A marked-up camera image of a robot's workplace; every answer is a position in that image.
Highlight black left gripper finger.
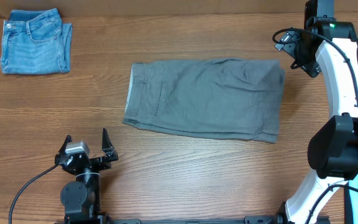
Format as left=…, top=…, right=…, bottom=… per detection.
left=102, top=128, right=119, bottom=161
left=58, top=135, right=72, bottom=154

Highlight grey shorts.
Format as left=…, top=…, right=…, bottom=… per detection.
left=123, top=58, right=285, bottom=143

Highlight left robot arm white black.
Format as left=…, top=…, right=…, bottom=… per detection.
left=55, top=129, right=119, bottom=224

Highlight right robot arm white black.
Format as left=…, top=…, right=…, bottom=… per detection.
left=272, top=0, right=358, bottom=223

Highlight folded blue denim jeans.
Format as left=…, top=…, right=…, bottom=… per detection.
left=0, top=8, right=73, bottom=75

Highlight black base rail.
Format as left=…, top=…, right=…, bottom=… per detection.
left=54, top=214, right=332, bottom=224

